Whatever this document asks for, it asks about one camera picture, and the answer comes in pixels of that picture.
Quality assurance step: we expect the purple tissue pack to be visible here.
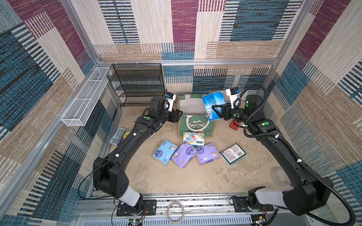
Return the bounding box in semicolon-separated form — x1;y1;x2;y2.
196;143;221;166
172;141;197;169

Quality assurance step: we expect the black wire shelf rack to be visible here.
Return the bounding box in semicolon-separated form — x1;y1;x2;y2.
107;63;166;107

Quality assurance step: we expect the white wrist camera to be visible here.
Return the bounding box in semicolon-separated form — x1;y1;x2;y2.
165;92;176;112
226;87;241;109

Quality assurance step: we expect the green white box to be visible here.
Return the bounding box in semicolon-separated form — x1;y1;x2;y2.
220;144;247;168

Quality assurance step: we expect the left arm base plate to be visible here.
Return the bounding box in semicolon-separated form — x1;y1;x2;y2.
116;199;157;217

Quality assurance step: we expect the red tape dispenser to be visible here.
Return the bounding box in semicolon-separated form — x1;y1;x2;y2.
229;119;240;131

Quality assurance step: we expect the green canvas Christmas bag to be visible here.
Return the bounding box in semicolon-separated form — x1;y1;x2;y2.
177;94;215;137

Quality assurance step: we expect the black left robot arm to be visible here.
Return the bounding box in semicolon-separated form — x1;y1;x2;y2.
93;92;183;214

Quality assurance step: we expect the blue striped tissue pack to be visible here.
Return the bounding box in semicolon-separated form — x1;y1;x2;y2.
202;92;226;121

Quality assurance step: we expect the clear tape roll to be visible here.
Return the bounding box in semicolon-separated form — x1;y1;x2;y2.
271;167;291;187

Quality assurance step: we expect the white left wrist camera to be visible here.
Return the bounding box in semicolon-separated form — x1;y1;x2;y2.
165;92;176;112

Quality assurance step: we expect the white cartoon tissue pack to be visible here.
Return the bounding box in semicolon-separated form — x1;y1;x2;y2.
183;132;205;147

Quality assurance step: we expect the coiled white cable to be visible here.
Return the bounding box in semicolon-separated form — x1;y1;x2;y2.
166;201;185;224

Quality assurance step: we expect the white wire mesh basket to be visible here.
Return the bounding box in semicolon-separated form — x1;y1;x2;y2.
61;67;110;127

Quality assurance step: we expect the colourful children's book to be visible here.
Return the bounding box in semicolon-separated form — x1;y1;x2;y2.
109;128;130;146

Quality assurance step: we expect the light blue tissue pack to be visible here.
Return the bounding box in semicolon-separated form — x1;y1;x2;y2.
152;140;178;167

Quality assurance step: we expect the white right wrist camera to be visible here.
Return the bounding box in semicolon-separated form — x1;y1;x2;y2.
226;87;241;109

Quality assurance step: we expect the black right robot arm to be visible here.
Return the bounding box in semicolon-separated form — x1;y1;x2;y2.
211;95;333;216

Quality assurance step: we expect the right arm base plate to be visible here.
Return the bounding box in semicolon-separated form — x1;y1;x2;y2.
229;196;274;213

